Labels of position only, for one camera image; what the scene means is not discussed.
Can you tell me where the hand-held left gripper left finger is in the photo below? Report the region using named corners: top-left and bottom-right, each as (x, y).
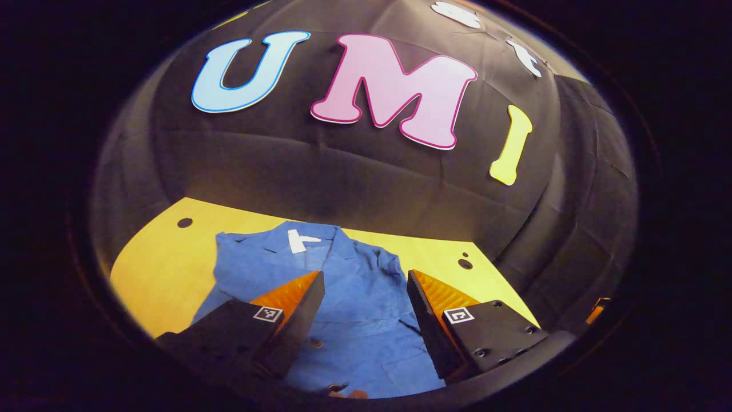
top-left (156, 271), bottom-right (325, 381)

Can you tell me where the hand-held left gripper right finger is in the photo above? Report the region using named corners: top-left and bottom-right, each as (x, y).
top-left (407, 269), bottom-right (550, 381)

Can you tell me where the blue jacket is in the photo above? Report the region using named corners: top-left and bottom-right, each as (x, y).
top-left (192, 221), bottom-right (447, 398)

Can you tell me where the black backdrop cloth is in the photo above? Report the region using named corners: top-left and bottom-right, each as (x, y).
top-left (91, 0), bottom-right (638, 338)

